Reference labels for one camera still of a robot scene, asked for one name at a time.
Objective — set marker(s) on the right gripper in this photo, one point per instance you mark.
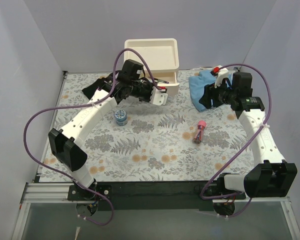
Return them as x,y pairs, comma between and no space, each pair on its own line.
210,93

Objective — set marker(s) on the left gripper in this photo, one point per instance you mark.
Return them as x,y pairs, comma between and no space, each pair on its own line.
150,88

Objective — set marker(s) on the cream three-drawer organizer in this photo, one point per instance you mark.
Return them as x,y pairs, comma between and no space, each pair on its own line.
162,58

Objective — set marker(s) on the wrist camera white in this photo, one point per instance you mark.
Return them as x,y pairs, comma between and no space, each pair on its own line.
220,73
158,97

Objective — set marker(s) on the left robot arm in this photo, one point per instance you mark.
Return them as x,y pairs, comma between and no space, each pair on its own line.
104,95

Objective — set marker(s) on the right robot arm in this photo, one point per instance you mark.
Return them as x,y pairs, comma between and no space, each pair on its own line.
272,175

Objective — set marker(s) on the blue round tin jar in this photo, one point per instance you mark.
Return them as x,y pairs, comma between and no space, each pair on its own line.
121,117

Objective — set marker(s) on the pink-capped tube of pencils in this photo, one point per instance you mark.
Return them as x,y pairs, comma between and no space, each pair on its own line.
197,138

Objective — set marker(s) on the purple clear pen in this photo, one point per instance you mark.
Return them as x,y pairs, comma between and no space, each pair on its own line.
161,81

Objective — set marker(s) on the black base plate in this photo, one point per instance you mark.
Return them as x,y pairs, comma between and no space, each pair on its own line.
159,195

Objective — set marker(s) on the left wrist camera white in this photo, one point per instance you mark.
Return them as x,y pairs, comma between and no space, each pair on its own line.
158,97

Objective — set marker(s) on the aluminium rail frame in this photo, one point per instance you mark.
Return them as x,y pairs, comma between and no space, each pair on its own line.
47,215

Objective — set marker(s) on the blue folded cloth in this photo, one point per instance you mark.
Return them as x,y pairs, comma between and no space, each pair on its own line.
197,86

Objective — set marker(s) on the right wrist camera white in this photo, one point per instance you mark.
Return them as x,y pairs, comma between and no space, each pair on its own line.
220,73

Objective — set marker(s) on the black folded cloth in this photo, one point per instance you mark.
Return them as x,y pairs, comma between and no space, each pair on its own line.
90,90

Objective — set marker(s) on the floral patterned table mat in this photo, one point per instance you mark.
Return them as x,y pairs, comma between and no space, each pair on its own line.
157,144

